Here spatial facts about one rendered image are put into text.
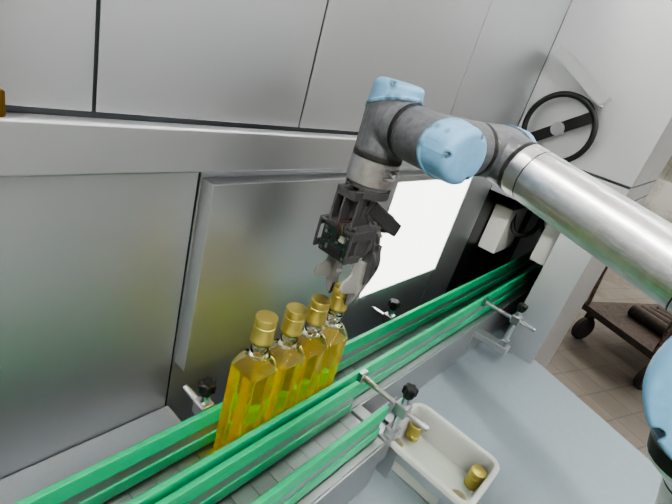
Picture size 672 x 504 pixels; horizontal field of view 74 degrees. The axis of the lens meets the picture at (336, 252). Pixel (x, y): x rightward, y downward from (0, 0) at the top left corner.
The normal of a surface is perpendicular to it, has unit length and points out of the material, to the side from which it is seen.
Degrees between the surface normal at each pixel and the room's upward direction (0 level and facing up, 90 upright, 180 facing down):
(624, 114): 90
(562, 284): 90
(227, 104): 90
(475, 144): 91
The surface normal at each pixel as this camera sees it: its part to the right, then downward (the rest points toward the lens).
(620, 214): -0.37, -0.52
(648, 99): -0.65, 0.15
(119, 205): 0.72, 0.46
